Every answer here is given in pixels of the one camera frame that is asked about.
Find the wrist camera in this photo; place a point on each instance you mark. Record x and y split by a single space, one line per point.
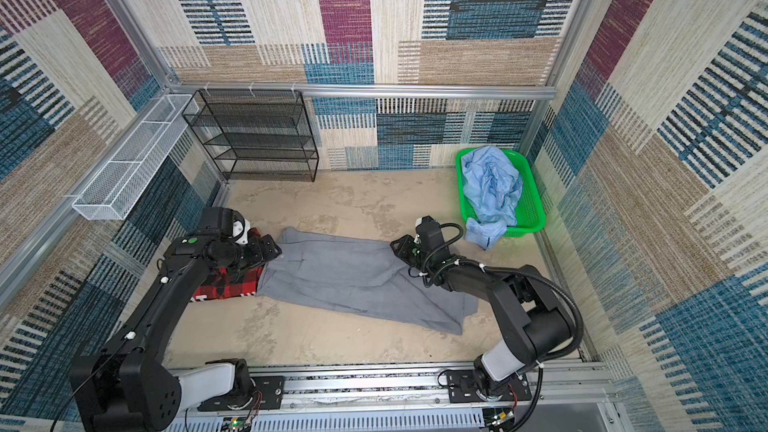
240 230
429 234

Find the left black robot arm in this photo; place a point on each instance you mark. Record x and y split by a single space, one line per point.
124 386

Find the aluminium front rail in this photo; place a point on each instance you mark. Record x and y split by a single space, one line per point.
405 386

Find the white wire mesh basket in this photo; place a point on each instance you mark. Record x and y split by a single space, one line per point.
114 191

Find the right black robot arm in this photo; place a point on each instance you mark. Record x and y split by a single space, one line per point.
537 319

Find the grey long sleeve shirt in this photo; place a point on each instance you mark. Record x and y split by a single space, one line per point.
361 277

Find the black wire shelf rack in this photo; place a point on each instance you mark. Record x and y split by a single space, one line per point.
255 135

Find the green plastic basket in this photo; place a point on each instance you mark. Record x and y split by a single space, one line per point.
529 212

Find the red black plaid folded shirt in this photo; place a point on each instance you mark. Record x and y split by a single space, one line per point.
229 282

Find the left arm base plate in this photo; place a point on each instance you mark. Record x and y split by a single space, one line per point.
261 393

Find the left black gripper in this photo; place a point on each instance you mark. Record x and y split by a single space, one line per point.
259 256

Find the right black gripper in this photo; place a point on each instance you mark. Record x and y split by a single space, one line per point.
402 250

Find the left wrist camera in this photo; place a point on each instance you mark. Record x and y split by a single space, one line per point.
240 230

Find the white slotted cable duct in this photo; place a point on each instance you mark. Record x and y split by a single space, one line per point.
458 419

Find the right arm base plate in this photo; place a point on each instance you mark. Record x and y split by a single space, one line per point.
470 386

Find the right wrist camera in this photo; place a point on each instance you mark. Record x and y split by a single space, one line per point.
429 234

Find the light blue shirt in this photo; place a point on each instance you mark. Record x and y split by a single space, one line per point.
493 187

